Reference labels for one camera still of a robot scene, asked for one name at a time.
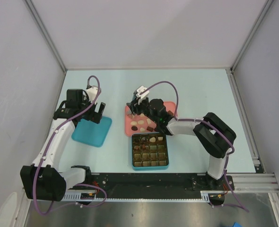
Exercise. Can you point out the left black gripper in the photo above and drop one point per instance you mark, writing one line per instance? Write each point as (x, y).
(94, 116)

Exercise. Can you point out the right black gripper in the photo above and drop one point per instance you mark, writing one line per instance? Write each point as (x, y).
(135, 106)

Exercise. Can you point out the pink tray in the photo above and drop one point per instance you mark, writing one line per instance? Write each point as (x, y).
(128, 131)

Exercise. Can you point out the teal chocolate box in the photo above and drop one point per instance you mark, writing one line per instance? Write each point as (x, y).
(155, 157)

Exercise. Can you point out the metal tongs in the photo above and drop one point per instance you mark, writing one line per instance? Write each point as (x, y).
(130, 114)

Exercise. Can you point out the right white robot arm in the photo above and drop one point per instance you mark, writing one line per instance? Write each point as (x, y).
(215, 135)

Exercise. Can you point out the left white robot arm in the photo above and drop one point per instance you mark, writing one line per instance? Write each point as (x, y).
(42, 179)

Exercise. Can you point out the brown bar chocolate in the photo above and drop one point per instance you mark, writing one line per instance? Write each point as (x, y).
(150, 129)

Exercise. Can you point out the white chocolate piece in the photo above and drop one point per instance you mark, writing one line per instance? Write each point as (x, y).
(153, 139)

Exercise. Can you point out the teal box lid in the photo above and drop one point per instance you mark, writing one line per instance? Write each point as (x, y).
(92, 134)

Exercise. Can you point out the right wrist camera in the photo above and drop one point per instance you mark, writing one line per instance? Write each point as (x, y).
(141, 93)

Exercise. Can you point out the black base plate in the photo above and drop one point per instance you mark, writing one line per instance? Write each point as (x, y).
(164, 183)

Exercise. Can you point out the white cable duct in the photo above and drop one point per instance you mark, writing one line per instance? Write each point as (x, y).
(88, 196)

